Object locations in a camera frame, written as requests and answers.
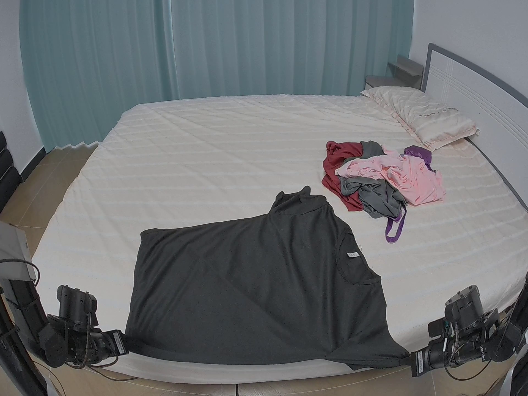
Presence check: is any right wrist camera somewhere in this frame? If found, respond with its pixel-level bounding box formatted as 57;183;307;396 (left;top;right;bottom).
428;319;449;340

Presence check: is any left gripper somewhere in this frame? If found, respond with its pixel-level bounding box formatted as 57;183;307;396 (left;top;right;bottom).
71;328;129;364

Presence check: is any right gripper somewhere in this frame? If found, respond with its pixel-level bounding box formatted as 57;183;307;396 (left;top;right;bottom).
410;339;456;377

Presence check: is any black chest of drawers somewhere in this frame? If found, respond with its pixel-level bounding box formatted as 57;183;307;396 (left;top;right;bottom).
0;130;23;215

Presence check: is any dark red garment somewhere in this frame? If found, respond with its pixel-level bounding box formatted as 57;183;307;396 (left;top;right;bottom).
322;141;365;213

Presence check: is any pink garment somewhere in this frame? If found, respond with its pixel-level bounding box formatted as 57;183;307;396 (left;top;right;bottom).
335;147;447;205

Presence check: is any blue-green curtain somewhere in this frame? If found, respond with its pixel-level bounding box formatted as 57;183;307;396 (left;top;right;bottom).
20;0;182;152
169;0;415;97

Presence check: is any cream pillow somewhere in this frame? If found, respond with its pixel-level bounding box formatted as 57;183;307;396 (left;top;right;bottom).
360;86;480;151

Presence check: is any black T-shirt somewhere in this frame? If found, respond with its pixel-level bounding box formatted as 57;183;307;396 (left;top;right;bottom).
124;185;413;371

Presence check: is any black cable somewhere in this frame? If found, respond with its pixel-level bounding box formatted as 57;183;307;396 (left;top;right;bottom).
0;257;40;284

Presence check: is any grey bedside table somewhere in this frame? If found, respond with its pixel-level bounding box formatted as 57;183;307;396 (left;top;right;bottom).
365;54;425;89

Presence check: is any grey garment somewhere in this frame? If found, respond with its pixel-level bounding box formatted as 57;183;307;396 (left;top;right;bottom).
340;140;408;219

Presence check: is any bed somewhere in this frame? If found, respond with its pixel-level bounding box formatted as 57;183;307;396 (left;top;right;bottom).
31;43;528;380

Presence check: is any purple garment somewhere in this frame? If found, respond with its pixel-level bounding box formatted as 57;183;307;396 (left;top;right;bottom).
385;145;438;244

